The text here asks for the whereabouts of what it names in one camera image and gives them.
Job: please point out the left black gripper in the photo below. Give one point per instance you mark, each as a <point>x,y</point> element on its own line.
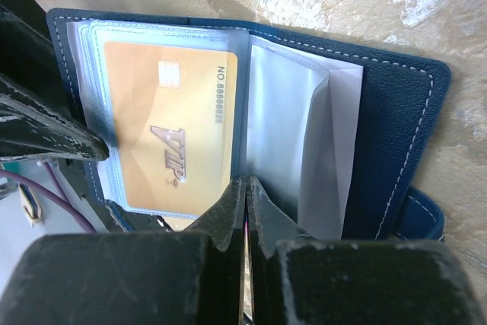
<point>30,129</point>

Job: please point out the navy blue card holder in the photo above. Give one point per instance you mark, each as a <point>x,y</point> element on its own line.
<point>333,131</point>

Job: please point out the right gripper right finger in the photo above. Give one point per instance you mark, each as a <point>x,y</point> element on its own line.
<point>297,279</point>

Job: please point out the gold VIP card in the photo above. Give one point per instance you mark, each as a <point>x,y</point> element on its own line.
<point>173,110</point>

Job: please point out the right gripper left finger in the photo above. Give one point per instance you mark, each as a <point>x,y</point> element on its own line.
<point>192,276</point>

